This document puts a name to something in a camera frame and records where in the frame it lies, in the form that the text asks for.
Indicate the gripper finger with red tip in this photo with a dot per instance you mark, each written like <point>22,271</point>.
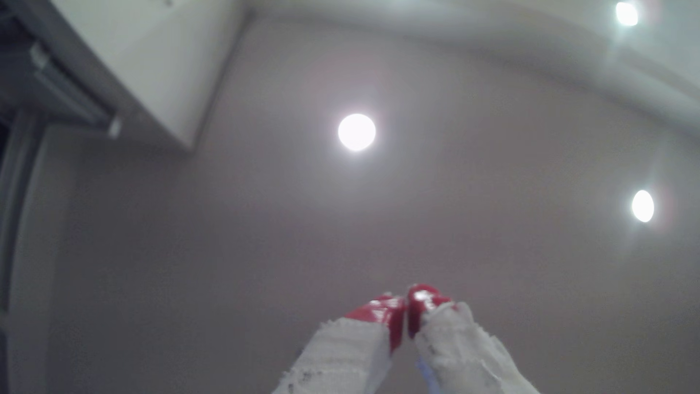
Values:
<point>350,350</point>
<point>459,350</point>

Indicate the grey curtain rail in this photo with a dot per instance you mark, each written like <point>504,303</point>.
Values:
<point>65,90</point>

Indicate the grey window frame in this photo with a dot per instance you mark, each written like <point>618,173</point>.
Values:
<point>13,191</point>

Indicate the white wall cabinet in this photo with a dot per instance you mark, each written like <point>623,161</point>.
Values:
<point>164,60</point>

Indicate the round ceiling light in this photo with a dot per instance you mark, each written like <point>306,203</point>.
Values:
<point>356,132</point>
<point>626,13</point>
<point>642,206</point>

